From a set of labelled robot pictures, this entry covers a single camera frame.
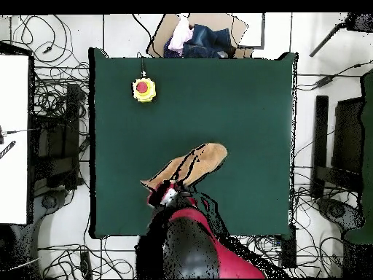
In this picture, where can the dark green tablecloth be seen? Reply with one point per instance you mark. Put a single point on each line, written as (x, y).
(233, 116)

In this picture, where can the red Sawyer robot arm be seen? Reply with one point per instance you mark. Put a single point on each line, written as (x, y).
(198, 248)

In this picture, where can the blue denim jeans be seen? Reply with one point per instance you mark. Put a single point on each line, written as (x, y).
(207, 40)

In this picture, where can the brown cardboard box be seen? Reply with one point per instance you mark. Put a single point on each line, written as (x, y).
(221, 22)

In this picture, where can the pale pink garment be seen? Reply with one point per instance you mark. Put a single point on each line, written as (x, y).
(179, 36)

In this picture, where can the white desk top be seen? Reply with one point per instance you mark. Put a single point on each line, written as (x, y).
(13, 140)

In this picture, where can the black metal stand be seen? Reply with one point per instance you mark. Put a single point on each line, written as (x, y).
(72, 116)
(320, 131)

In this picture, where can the green fabric sheet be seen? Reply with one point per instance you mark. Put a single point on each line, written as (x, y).
(367, 145)

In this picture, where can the yellow emergency stop button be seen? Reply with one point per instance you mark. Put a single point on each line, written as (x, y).
(143, 89)

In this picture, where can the tan terry towel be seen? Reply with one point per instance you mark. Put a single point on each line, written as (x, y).
(204, 160)

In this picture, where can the black power strip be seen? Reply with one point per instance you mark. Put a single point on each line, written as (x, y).
(288, 250)

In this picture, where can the black tripod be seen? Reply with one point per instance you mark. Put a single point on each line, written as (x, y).
(358, 22)

